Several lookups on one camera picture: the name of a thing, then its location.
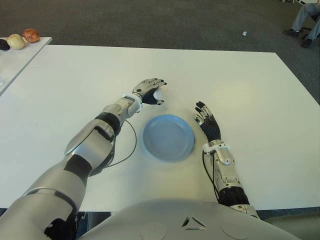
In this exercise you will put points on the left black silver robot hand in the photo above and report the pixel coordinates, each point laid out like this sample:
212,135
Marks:
147,86

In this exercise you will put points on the grey robot torso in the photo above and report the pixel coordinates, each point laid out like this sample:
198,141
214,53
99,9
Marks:
187,220

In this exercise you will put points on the black office chair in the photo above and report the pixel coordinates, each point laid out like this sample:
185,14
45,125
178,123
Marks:
315,17

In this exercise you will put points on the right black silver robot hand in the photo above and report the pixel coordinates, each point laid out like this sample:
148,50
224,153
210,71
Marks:
211,127

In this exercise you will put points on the reddish brown bread roll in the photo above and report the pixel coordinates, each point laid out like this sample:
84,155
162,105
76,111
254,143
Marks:
31,35

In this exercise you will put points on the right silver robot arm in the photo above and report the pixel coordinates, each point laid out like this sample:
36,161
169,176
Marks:
227,170

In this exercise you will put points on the black round bread roll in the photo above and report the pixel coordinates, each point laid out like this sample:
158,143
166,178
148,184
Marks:
3,45

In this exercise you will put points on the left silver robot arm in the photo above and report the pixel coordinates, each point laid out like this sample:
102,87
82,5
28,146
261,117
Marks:
87,150

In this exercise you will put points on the beige round bread roll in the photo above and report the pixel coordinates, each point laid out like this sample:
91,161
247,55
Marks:
15,42

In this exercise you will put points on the seated person in jeans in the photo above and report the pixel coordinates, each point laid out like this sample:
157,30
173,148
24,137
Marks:
301,16

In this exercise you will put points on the white wall charger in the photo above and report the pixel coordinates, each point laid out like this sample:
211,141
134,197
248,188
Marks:
158,95

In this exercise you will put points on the blue round plate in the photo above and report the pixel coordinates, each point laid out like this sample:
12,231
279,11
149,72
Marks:
168,137

